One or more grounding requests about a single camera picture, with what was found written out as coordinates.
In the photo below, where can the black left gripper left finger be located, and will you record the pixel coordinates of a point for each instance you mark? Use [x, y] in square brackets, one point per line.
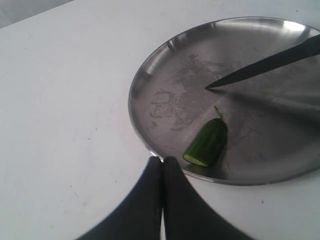
[139, 215]

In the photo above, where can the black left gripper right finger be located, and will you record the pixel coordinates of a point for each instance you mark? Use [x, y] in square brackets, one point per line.
[186, 215]

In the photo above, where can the green cucumber piece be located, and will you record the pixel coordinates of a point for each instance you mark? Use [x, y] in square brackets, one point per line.
[208, 143]

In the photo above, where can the black kitchen knife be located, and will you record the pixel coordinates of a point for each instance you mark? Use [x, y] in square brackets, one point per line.
[306, 49]

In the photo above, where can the round stainless steel plate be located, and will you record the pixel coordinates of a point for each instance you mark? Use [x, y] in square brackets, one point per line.
[273, 119]

